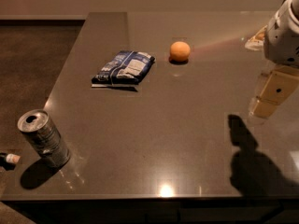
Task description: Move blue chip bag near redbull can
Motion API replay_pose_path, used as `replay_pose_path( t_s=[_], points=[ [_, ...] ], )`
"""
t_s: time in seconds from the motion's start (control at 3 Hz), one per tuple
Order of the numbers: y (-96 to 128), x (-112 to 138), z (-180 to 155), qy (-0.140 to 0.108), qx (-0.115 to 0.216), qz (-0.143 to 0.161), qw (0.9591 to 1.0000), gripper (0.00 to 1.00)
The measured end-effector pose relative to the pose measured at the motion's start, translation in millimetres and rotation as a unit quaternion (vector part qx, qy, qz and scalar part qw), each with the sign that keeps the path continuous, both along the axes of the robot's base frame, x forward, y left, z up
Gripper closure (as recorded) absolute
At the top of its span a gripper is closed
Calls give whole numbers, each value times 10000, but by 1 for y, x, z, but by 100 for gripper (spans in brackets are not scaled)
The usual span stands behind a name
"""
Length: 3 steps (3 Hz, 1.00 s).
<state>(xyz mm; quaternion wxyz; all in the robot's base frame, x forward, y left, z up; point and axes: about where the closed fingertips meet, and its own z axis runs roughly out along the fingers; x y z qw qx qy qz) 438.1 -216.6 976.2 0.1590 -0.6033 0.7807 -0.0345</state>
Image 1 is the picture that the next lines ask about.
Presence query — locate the silver redbull can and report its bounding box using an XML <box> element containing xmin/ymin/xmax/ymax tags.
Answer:
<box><xmin>17</xmin><ymin>109</ymin><xmax>70</xmax><ymax>168</ymax></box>

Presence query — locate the small white dish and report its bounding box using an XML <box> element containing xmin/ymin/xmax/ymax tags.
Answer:
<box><xmin>245</xmin><ymin>27</ymin><xmax>266</xmax><ymax>51</ymax></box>

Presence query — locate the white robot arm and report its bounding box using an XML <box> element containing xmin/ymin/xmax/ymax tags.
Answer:
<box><xmin>245</xmin><ymin>0</ymin><xmax>299</xmax><ymax>119</ymax></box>

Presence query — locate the blue chip bag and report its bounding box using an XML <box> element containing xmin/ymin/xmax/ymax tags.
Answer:
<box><xmin>92</xmin><ymin>50</ymin><xmax>155</xmax><ymax>88</ymax></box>

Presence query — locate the orange fruit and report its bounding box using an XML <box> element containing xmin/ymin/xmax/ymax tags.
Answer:
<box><xmin>170</xmin><ymin>41</ymin><xmax>191</xmax><ymax>63</ymax></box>

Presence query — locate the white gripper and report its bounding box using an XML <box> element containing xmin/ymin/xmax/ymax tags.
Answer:
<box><xmin>250</xmin><ymin>4</ymin><xmax>299</xmax><ymax>119</ymax></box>

